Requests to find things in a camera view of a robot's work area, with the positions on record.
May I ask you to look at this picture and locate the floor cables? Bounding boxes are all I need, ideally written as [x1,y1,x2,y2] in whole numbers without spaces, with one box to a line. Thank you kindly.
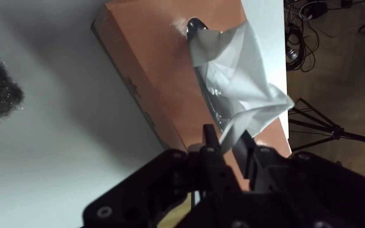
[284,0,365,73]

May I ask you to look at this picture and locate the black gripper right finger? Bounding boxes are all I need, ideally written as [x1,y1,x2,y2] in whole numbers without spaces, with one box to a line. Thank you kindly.
[233,132,283,194]

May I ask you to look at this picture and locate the white tissue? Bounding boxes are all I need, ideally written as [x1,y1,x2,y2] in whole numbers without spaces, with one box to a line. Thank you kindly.
[186,18,294,152]

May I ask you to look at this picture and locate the orange tissue box with cacti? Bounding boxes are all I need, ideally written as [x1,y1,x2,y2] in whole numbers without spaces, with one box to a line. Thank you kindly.
[93,0,292,188]

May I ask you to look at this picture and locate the black camera tripod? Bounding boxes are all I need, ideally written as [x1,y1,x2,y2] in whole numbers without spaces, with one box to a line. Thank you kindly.
[289,99,365,151]

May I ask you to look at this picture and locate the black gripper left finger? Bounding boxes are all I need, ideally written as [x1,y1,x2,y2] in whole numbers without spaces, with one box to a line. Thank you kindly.
[200,125,234,228]

